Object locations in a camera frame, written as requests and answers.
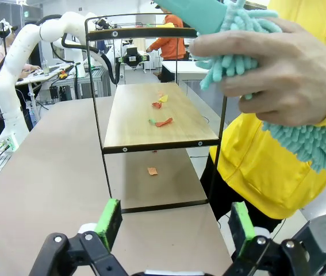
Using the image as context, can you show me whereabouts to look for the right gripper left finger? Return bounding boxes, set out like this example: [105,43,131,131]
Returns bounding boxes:
[29,198,129,276]

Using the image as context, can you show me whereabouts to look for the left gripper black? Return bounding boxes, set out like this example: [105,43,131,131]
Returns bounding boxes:
[116,47,149,70]

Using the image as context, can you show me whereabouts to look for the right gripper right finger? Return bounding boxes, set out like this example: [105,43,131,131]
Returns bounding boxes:
[225,201,324,276]

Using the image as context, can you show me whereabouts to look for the teal microfiber duster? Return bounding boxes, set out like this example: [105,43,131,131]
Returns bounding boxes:
[152,0,326,173]

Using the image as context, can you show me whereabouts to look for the black metal wooden shelf rack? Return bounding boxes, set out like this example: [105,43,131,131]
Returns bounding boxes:
[84,13,228,214]

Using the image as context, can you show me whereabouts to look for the person's left hand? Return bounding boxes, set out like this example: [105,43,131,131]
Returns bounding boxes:
[189,17,326,128]

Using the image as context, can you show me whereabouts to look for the person in orange shirt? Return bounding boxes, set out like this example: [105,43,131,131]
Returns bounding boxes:
[146,13,187,84]

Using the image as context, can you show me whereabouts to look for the person in yellow hoodie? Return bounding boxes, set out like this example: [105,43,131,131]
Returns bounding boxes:
[200,0,326,233]

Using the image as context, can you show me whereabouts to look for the white cluttered work desk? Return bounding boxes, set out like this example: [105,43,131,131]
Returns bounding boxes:
[14,63,79,121]

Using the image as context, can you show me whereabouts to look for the black corrugated cable hose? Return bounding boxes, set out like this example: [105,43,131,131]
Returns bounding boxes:
[36,14,125,86]

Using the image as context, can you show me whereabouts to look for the grey metal frame cart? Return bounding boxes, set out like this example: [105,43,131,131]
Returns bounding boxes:
[49,67,112,101]

